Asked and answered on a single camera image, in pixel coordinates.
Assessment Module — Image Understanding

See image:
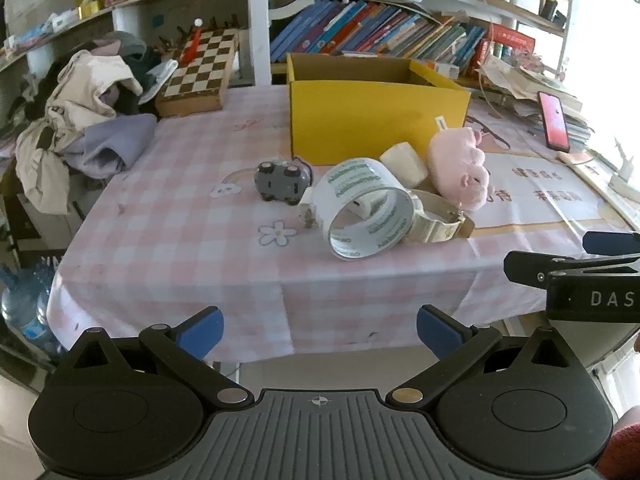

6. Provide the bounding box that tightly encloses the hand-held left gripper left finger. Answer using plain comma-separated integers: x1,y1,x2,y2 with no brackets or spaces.
52,306,256,408

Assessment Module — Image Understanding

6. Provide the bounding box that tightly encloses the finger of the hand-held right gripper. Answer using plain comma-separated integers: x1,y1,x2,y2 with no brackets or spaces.
582,231,640,257
504,250,640,289

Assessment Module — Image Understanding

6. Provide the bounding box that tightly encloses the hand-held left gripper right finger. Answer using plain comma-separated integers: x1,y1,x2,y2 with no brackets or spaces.
385,305,588,408

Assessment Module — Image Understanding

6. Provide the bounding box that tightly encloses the pink plush toy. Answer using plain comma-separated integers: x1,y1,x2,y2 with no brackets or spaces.
426,127,493,211

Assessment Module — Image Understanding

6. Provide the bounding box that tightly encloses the white plug charger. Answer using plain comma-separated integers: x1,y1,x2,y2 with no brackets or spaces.
350,196,386,217

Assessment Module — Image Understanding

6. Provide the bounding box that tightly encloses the white foam block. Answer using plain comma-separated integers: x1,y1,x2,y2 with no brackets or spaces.
379,142,430,188

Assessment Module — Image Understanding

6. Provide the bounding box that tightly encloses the grey toy car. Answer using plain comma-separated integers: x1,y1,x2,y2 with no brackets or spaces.
253,157,313,206

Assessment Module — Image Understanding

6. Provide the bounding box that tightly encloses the clear packing tape roll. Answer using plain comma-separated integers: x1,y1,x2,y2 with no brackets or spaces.
299,157,416,261

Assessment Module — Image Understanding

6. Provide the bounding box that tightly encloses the yellow cardboard box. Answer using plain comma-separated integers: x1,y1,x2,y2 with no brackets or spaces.
286,52,472,167

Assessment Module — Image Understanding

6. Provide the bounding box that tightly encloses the pink checked tablecloth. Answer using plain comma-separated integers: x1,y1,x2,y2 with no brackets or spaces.
46,85,636,363

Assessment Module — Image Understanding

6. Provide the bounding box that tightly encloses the red smartphone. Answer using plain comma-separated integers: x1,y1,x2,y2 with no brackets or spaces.
537,91,571,153

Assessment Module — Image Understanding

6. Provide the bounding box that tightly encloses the red garment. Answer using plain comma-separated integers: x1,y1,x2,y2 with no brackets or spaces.
597,407,640,480

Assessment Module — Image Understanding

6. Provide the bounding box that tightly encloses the clear water bottle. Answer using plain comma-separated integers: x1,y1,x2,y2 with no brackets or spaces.
35,280,68,358
0,265,38,341

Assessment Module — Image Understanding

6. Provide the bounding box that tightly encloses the pile of papers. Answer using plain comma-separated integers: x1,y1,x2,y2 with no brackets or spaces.
475,55,591,146

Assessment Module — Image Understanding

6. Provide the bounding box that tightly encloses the lavender garment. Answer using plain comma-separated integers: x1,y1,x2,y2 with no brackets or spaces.
62,114,158,179

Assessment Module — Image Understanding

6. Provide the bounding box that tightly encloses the orange white small box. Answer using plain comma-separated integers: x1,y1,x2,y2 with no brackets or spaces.
417,59,461,80

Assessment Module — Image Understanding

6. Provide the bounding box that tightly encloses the red flat box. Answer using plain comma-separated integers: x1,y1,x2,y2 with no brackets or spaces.
487,22,536,61

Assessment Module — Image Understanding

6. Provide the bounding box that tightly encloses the wooden chessboard box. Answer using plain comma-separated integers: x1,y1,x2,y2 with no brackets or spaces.
155,27,240,118

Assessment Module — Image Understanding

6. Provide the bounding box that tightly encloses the pile of clothes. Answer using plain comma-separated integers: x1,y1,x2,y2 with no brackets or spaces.
15,50,143,216

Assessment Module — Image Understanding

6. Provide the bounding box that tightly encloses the dark green garment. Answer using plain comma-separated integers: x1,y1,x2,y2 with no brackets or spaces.
122,45,168,102

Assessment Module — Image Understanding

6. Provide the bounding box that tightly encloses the row of books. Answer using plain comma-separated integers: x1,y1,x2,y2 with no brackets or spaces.
270,0,488,67

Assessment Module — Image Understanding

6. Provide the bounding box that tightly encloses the red cone figurine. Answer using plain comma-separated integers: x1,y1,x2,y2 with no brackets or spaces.
180,19,205,67

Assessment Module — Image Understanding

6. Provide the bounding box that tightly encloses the white bookshelf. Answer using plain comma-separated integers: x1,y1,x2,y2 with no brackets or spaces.
0,0,581,88

